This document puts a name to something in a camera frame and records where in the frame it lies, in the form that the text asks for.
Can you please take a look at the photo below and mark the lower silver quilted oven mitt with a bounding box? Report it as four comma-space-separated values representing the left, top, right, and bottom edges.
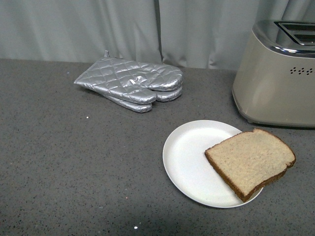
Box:
104, 87, 182, 113

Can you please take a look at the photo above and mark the beige metal toaster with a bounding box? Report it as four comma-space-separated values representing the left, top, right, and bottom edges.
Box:
232, 20, 315, 127

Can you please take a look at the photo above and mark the silver quilted oven mitt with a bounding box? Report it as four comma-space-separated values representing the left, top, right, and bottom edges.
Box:
104, 87, 182, 113
74, 52, 184, 105

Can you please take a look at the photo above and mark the grey curtain backdrop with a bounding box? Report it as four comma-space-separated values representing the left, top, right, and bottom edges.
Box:
0, 0, 315, 70

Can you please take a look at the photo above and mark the brown bread slice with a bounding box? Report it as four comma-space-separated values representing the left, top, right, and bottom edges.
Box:
205, 128, 296, 202

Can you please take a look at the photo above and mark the white round plate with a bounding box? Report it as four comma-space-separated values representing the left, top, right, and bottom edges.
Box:
162, 119, 264, 208

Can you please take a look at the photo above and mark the upper silver quilted oven mitt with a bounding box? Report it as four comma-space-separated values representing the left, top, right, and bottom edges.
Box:
74, 52, 184, 105

